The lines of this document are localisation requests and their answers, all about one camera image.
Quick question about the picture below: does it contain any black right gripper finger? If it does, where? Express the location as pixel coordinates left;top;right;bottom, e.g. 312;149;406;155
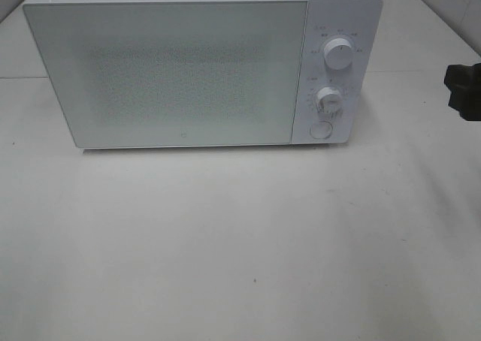
444;63;481;122

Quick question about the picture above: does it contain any white timer knob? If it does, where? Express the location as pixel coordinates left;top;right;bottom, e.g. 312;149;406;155
315;86;343;113

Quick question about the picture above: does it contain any white round door button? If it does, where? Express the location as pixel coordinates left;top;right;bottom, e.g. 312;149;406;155
310;121;333;140

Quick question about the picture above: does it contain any white microwave door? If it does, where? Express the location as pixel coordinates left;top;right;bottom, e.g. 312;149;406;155
23;2;307;149

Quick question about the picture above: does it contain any white upper power knob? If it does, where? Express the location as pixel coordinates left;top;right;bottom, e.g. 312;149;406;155
322;35;354;71

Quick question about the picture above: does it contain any white microwave oven body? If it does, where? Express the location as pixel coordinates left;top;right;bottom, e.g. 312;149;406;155
23;0;383;148

